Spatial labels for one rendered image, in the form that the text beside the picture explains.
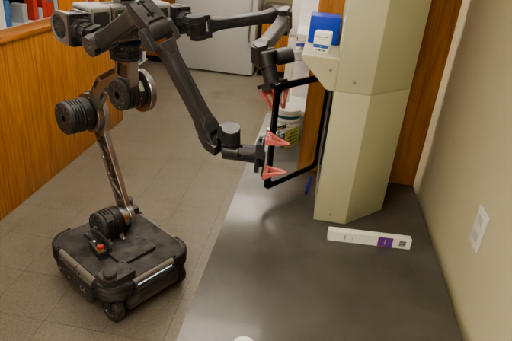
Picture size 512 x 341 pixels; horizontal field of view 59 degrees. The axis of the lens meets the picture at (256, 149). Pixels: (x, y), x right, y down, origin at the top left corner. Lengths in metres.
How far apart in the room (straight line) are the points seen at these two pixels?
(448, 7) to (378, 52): 0.46
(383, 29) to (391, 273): 0.72
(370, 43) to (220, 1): 5.15
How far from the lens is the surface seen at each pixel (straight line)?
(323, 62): 1.40
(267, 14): 2.08
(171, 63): 1.40
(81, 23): 1.82
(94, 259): 2.56
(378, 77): 1.44
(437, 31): 1.80
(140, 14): 1.41
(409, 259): 1.55
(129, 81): 2.07
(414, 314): 1.36
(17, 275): 2.94
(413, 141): 1.91
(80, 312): 2.64
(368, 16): 1.38
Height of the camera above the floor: 1.82
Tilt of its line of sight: 25 degrees down
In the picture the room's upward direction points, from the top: 5 degrees clockwise
